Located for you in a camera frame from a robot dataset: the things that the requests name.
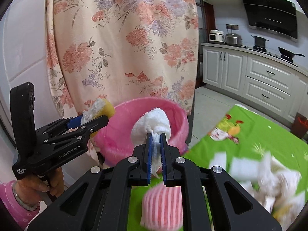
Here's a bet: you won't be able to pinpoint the yellow sponge with foam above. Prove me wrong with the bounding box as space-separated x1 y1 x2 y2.
80 98 115 125

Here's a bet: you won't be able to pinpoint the pink foam fruit net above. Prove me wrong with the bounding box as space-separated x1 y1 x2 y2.
140 183 183 230

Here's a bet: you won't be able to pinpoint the white tissue ball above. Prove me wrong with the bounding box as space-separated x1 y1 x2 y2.
131 108 171 178

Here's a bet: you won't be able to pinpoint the pink lined trash bin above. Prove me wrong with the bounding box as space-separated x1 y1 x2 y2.
94 97 188 166

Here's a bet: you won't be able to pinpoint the person's left hand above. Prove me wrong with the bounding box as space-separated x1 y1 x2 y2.
15 167 64 204

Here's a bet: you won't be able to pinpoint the white foam block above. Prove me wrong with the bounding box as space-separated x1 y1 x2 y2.
228 157 270 182

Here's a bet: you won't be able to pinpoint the white crumpled plastic bag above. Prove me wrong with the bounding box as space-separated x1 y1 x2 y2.
256 152 302 213

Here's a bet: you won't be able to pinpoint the green cartoon tablecloth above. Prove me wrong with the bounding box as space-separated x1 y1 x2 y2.
127 105 307 230

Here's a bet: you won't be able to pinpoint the floral curtain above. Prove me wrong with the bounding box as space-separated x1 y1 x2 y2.
46 0 198 117

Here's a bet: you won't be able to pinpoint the red floor bin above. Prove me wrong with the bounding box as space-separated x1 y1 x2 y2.
290 113 308 139

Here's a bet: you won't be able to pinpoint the white lower cabinets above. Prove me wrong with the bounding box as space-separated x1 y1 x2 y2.
201 43 307 125

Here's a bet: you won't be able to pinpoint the white rice cooker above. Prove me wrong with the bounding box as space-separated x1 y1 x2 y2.
209 29 224 44

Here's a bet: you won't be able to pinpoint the black frying pan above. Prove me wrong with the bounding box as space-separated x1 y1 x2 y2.
278 47 305 62

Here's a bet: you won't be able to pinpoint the black stock pot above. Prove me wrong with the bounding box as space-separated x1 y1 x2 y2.
252 35 268 50

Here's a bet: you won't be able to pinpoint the silver pressure cooker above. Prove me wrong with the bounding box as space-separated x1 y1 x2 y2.
224 33 242 46

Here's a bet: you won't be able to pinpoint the black range hood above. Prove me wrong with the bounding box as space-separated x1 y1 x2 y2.
242 0 298 40

